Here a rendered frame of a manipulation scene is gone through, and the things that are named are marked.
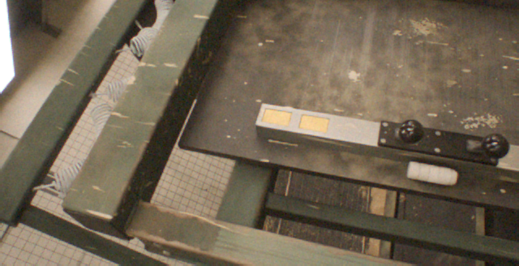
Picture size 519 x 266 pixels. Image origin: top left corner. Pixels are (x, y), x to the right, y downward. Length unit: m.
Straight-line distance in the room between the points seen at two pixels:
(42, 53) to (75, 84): 5.04
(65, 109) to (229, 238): 0.76
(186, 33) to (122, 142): 0.27
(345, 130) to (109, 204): 0.42
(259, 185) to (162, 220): 0.20
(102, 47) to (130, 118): 0.66
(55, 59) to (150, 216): 5.65
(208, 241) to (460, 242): 0.43
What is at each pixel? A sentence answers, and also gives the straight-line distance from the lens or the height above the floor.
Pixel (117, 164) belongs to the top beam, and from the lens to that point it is 0.70.
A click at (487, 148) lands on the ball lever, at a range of 0.64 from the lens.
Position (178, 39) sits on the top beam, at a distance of 0.84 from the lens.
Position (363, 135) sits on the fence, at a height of 1.55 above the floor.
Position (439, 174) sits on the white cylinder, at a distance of 0.73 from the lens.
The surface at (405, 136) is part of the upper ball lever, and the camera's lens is 0.61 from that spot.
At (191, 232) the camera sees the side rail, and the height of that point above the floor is 1.76.
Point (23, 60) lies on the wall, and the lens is 6.26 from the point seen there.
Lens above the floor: 1.88
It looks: 12 degrees down
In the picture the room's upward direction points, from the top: 64 degrees counter-clockwise
